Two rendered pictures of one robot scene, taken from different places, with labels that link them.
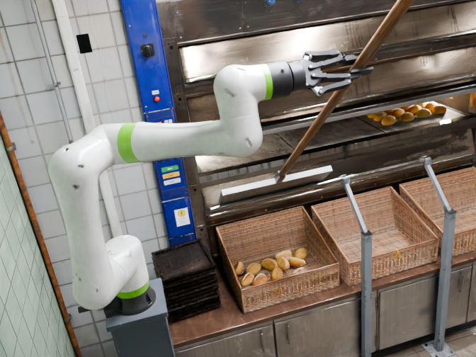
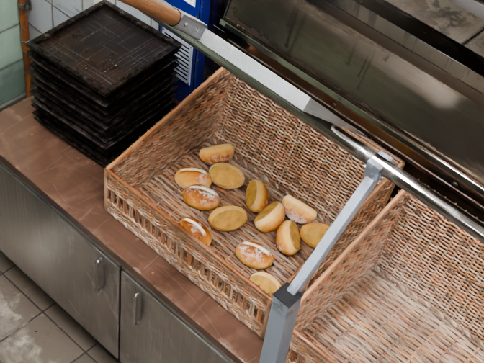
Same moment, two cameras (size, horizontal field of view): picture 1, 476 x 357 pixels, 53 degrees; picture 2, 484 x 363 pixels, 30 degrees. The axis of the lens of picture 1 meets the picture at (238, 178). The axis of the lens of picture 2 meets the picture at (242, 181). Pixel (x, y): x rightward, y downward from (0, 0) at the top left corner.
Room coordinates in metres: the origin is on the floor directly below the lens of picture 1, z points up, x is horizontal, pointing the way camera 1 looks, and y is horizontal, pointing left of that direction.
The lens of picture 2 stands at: (1.22, -1.33, 2.32)
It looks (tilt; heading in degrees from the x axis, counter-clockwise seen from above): 46 degrees down; 50
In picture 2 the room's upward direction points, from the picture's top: 9 degrees clockwise
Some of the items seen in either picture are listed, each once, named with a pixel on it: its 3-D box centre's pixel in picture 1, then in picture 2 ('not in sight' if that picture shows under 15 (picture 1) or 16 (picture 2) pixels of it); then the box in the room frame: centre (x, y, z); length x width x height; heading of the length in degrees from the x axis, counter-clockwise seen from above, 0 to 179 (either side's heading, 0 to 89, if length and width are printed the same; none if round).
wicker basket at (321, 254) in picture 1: (275, 255); (249, 186); (2.25, -0.16, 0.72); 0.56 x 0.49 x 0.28; 103
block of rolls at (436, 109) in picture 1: (392, 105); not in sight; (3.17, -1.13, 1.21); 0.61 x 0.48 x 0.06; 13
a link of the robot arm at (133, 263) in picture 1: (123, 266); not in sight; (1.35, 0.42, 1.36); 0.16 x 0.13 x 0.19; 157
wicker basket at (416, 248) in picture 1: (371, 232); (441, 337); (2.36, -0.74, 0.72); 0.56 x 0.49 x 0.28; 104
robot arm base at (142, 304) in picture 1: (117, 298); not in sight; (1.35, 0.47, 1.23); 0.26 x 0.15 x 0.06; 102
